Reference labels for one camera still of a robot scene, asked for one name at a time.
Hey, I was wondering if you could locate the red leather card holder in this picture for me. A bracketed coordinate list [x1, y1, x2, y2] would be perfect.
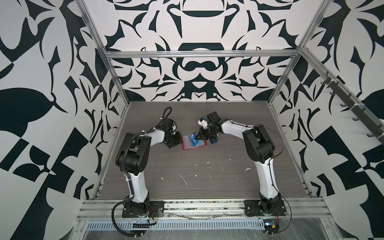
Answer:
[182, 133, 207, 150]

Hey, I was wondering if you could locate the blue VIP credit card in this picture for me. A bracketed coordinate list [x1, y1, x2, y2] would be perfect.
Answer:
[189, 133, 200, 148]

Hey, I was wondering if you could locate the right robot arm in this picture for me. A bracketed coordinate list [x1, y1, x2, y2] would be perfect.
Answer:
[195, 112, 287, 217]

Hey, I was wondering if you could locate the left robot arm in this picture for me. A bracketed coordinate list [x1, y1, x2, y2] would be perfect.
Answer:
[115, 117, 182, 214]

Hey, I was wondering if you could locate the green circuit board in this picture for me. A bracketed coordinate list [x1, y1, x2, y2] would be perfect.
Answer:
[263, 219, 280, 235]

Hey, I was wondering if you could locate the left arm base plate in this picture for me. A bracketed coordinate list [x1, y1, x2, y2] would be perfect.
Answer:
[122, 201, 165, 218]

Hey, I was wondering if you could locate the left black corrugated cable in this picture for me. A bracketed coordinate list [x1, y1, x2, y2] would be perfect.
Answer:
[110, 197, 151, 238]

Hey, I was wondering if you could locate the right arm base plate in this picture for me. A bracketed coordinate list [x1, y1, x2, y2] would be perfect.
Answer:
[244, 199, 287, 217]

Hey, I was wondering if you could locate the white slotted cable duct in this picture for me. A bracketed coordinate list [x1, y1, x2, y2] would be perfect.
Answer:
[87, 219, 265, 231]

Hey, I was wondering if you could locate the wall hook rack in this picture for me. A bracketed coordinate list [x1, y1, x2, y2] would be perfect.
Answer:
[321, 72, 384, 145]

